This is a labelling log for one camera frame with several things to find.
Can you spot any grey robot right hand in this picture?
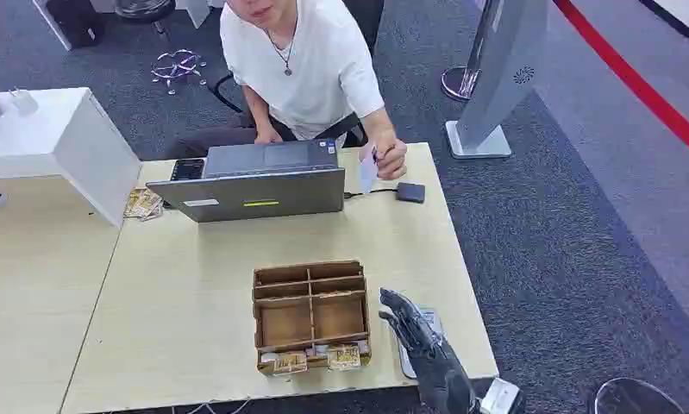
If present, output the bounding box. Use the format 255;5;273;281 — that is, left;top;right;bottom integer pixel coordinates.
379;287;479;414

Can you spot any person's left hand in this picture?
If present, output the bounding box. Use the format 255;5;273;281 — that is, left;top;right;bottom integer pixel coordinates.
373;138;409;182

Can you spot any printed trading card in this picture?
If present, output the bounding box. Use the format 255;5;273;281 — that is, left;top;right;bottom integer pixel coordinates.
359;145;379;196

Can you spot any black power adapter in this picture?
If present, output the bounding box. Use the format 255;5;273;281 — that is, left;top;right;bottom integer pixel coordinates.
395;182;427;204

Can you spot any grey flat tablet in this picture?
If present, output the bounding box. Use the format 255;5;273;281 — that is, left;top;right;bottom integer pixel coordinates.
398;307;444;380

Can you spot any grey laptop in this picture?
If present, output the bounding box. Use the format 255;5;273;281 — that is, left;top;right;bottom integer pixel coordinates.
145;138;347;224

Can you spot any person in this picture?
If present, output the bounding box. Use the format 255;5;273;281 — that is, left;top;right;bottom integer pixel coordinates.
164;0;409;182

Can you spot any black smartphone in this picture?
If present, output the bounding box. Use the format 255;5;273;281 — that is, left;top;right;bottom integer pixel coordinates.
169;159;206;182

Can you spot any printed card, brown picture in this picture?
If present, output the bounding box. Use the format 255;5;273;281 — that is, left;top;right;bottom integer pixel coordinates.
272;351;310;376
327;344;361;372

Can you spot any stool with chrome base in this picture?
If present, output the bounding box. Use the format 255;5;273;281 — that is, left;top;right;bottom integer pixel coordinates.
114;0;209;96

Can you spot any silver kiosk stand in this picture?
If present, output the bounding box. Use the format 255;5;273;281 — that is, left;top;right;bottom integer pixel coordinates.
445;0;551;160

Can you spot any wooden card box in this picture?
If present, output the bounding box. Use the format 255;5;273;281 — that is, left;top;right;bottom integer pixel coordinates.
251;260;373;377

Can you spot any loose pile of cards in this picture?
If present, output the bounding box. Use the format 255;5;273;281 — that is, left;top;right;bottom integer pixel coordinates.
122;187;166;223

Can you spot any white cabinet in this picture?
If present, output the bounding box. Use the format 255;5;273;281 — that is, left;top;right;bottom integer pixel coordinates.
0;87;143;229

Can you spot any black bag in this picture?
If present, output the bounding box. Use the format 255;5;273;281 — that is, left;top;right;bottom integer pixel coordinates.
46;0;107;50

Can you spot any white charger plug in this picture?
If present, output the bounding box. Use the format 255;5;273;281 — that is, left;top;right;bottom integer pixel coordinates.
9;86;41;116

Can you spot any red barrier belt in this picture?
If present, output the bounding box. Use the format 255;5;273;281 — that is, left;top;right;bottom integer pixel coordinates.
552;0;689;166

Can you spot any white platform, black edge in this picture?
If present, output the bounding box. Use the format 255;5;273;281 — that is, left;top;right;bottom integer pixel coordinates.
640;0;689;39

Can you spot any black adapter cable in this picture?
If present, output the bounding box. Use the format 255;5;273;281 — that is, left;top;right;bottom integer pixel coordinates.
343;187;399;200

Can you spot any pendant necklace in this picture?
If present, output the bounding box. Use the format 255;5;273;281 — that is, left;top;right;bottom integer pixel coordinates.
264;20;299;78

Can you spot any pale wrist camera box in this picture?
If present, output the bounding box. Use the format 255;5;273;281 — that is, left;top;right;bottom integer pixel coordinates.
479;377;523;414

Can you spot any chrome stanchion post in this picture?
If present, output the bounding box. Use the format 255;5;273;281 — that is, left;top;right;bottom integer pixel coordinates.
440;0;503;104

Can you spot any white cable under desk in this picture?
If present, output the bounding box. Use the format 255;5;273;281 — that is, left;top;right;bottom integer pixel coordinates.
172;398;255;414

